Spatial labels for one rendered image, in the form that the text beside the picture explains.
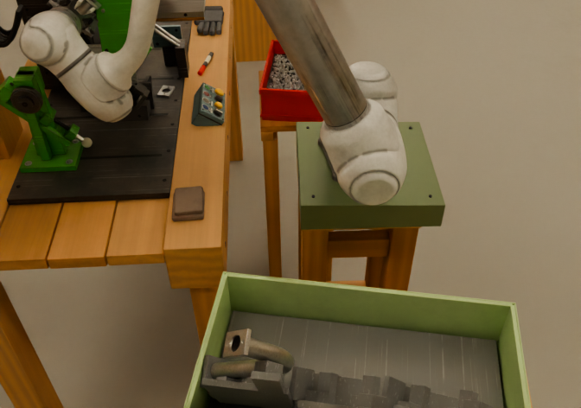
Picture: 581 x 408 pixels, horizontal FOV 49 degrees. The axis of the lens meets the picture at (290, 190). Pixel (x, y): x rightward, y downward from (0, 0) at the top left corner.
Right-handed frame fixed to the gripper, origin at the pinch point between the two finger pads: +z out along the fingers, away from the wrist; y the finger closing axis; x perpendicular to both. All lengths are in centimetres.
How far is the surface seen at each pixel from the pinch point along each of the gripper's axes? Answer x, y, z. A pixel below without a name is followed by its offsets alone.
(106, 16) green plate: -0.8, -5.7, 4.4
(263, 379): -8, -59, -105
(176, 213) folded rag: 11, -48, -41
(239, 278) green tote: 2, -61, -65
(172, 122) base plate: 8.8, -38.4, -0.8
